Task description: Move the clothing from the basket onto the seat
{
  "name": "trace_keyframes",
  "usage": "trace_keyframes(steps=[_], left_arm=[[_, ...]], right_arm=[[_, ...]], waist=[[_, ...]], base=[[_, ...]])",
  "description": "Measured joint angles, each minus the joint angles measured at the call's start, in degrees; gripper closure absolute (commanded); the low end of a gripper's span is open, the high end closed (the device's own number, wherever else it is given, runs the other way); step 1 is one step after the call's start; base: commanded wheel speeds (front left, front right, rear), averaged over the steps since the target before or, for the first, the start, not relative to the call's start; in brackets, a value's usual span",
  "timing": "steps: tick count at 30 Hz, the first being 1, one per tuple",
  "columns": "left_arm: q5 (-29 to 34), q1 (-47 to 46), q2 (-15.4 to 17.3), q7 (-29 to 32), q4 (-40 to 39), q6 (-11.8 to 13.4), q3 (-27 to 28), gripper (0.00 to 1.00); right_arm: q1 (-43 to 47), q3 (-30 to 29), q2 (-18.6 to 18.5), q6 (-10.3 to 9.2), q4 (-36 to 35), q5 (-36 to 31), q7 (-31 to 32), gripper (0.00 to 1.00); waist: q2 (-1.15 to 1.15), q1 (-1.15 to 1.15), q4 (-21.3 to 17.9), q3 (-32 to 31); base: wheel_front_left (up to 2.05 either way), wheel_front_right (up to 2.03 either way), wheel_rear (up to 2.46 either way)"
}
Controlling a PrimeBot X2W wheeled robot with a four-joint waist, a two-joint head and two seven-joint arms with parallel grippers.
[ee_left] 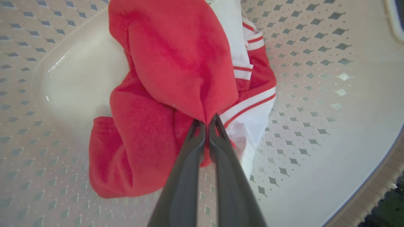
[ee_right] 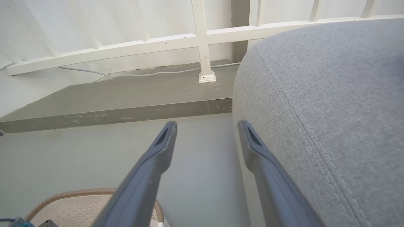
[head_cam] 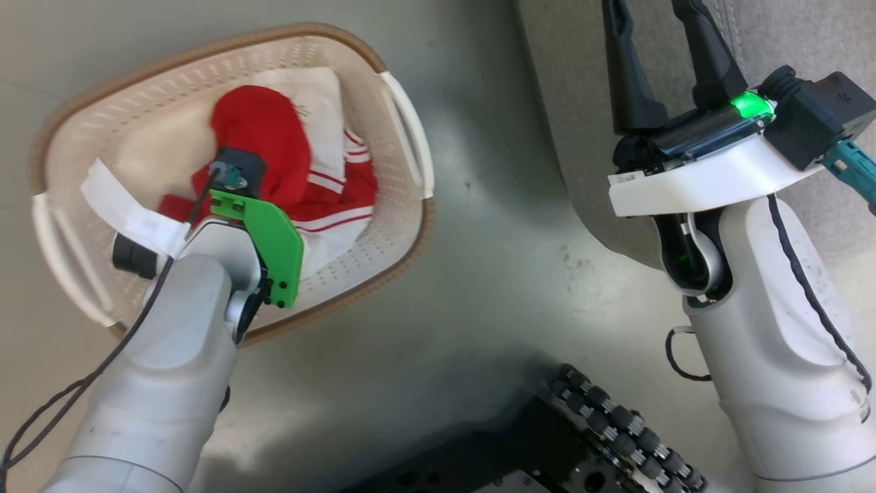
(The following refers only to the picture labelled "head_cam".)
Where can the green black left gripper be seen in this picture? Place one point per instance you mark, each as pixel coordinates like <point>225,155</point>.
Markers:
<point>277,239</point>

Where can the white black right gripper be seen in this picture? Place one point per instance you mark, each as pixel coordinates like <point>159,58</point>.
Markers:
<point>712,178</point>

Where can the red and white garment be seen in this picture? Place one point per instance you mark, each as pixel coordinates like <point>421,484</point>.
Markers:
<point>260,130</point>

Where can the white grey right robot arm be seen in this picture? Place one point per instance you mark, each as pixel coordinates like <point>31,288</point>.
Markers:
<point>753,342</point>

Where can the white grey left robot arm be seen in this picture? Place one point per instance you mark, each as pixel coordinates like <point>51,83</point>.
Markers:
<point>157,376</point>

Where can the grey fabric surface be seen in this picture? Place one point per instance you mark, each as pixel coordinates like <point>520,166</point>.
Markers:
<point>568,103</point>

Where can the cream perforated laundry basket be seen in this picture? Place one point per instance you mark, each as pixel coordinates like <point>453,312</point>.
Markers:
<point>383,226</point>

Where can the cream white cloth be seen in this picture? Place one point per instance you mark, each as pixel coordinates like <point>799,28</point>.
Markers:
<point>321,103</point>

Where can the white paper tape label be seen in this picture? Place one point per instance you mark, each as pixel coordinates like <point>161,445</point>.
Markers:
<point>130,212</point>

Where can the black roller omni wheel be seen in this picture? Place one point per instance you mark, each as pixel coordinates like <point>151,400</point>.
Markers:
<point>616,418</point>

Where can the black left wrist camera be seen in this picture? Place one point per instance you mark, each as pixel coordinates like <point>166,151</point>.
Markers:
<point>133,257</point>

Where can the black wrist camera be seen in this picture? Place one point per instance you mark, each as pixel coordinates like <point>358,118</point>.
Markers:
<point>133,257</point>
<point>821,109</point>

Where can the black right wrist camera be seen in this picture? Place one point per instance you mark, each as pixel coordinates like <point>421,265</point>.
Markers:
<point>821,109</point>

